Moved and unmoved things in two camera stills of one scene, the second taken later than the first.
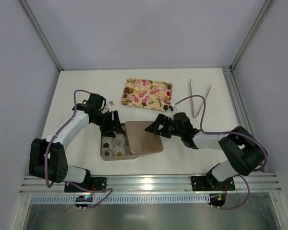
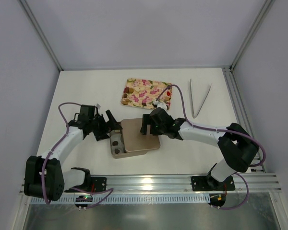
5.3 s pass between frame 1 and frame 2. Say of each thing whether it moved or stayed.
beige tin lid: moved
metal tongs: stayed
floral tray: stayed
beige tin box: moved
